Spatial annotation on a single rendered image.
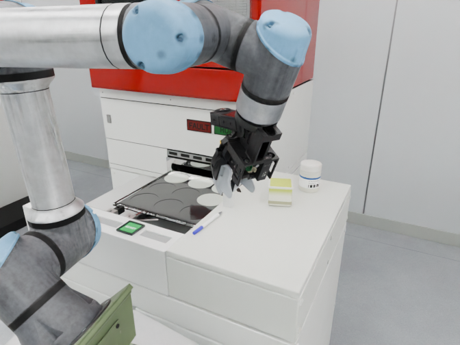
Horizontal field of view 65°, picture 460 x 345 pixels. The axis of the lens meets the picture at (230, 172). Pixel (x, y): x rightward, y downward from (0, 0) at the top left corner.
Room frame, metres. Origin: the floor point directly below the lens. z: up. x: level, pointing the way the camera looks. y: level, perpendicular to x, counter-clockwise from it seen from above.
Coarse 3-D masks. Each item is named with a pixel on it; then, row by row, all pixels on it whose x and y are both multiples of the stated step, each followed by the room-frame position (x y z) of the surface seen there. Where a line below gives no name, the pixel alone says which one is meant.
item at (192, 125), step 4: (188, 120) 1.47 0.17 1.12; (192, 120) 1.46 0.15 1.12; (188, 124) 1.47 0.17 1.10; (192, 124) 1.46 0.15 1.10; (196, 124) 1.45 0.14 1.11; (200, 124) 1.44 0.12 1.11; (204, 124) 1.43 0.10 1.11; (208, 124) 1.42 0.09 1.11; (188, 128) 1.47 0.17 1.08; (192, 128) 1.46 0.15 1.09; (196, 128) 1.45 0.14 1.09; (200, 128) 1.44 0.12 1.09; (204, 128) 1.43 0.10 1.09; (208, 128) 1.42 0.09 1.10
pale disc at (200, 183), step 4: (192, 180) 1.35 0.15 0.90; (196, 180) 1.35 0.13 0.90; (200, 180) 1.35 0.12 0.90; (204, 180) 1.35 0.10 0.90; (208, 180) 1.35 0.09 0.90; (188, 184) 1.31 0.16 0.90; (192, 184) 1.31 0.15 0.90; (196, 184) 1.31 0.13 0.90; (200, 184) 1.31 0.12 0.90; (204, 184) 1.31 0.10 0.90; (208, 184) 1.31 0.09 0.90; (212, 184) 1.31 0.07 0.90
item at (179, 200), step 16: (192, 176) 1.39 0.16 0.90; (144, 192) 1.23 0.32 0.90; (160, 192) 1.23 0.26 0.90; (176, 192) 1.23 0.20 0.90; (192, 192) 1.23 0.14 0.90; (208, 192) 1.23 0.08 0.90; (144, 208) 1.11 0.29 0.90; (160, 208) 1.11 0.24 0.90; (176, 208) 1.11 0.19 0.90; (192, 208) 1.11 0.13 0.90; (208, 208) 1.11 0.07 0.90
